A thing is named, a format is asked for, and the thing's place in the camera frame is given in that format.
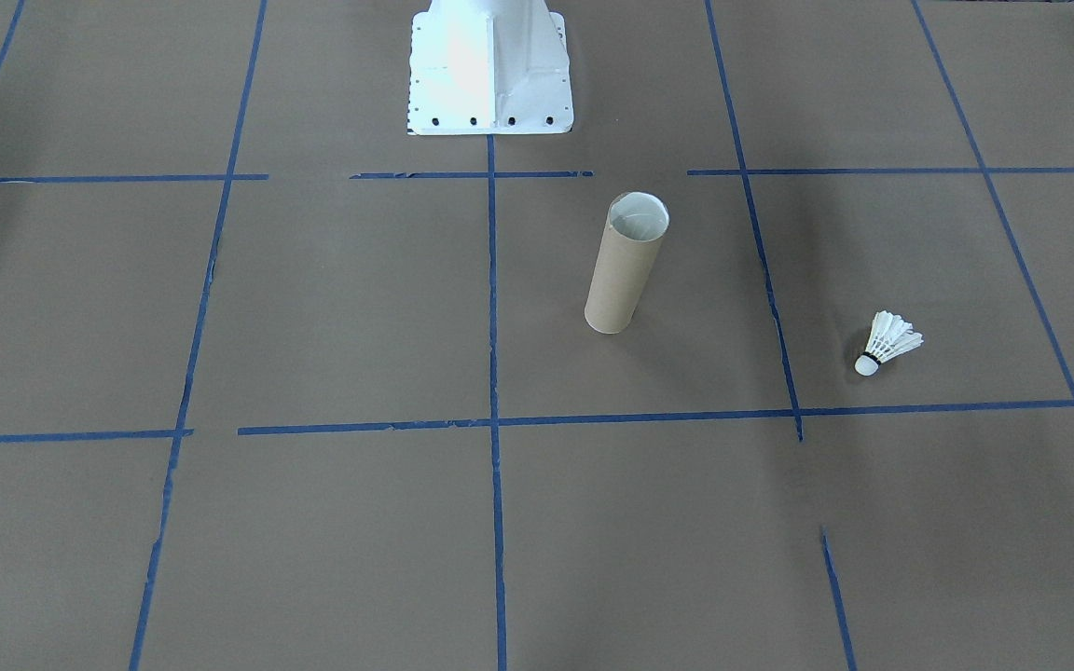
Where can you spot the brown cardboard tube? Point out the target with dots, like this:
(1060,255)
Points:
(619,280)

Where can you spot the white feather shuttlecock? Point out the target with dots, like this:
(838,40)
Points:
(889,343)

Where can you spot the white arm base mount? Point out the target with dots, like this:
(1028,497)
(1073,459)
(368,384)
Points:
(490,65)

